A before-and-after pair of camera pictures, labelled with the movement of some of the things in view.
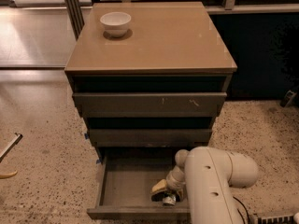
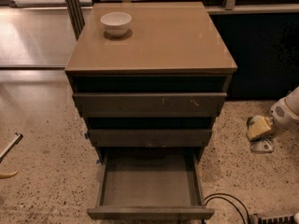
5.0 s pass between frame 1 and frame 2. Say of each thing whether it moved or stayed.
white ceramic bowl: stayed
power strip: stayed
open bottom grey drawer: stayed
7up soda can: moved
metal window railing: stayed
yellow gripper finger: moved
